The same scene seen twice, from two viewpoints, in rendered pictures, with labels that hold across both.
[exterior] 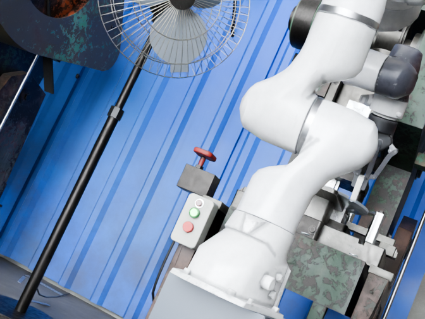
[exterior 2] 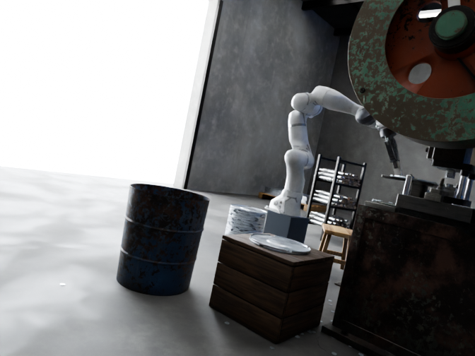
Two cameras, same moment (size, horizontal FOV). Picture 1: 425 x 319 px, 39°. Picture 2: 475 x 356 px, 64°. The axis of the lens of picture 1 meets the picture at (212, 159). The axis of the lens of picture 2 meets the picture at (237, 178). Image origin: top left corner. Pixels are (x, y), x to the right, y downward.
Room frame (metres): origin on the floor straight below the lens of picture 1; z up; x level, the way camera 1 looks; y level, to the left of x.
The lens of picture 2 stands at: (1.54, -2.37, 0.72)
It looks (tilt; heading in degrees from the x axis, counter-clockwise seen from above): 3 degrees down; 110
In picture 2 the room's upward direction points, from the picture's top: 11 degrees clockwise
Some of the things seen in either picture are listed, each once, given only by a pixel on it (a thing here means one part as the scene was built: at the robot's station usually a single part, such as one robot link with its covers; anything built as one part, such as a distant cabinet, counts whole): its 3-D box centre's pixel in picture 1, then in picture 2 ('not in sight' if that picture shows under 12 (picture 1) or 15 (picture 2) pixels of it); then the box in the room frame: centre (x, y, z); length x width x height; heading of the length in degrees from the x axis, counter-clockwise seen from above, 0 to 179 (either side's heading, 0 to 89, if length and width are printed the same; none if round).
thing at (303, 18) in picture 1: (315, 32); not in sight; (1.94, -0.14, 1.31); 0.22 x 0.12 x 0.22; 159
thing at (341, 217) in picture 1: (320, 209); (447, 191); (1.83, -0.36, 0.76); 0.15 x 0.09 x 0.05; 69
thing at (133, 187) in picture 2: not in sight; (162, 236); (0.55, -0.65, 0.24); 0.42 x 0.42 x 0.48
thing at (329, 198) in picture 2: not in sight; (333, 198); (1.07, 2.17, 0.47); 0.46 x 0.43 x 0.95; 139
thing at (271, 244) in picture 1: (242, 256); (285, 200); (1.03, -0.11, 0.52); 0.22 x 0.19 x 0.14; 155
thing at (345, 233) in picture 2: not in sight; (334, 250); (1.32, 0.67, 0.16); 0.34 x 0.24 x 0.34; 101
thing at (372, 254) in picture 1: (310, 235); (444, 209); (1.84, -0.36, 0.68); 0.45 x 0.30 x 0.06; 69
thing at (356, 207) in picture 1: (319, 193); (421, 181); (1.72, -0.32, 0.78); 0.29 x 0.29 x 0.01
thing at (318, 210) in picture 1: (308, 211); (408, 192); (1.67, -0.30, 0.72); 0.25 x 0.14 x 0.14; 159
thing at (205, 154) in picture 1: (200, 163); not in sight; (1.74, 0.03, 0.72); 0.07 x 0.06 x 0.08; 159
